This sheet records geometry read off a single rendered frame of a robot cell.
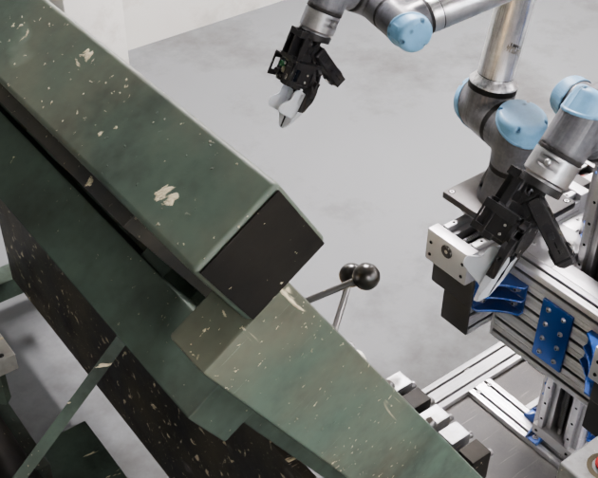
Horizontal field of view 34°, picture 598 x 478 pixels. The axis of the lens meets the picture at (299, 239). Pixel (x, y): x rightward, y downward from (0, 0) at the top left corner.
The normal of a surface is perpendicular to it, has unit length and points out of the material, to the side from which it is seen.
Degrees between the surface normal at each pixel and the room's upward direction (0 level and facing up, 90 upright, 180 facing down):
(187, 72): 0
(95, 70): 32
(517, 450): 0
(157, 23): 90
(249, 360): 90
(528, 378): 0
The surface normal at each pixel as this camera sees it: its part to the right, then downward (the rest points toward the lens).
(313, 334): 0.60, 0.50
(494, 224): -0.45, -0.02
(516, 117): 0.06, -0.70
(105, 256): -0.42, -0.47
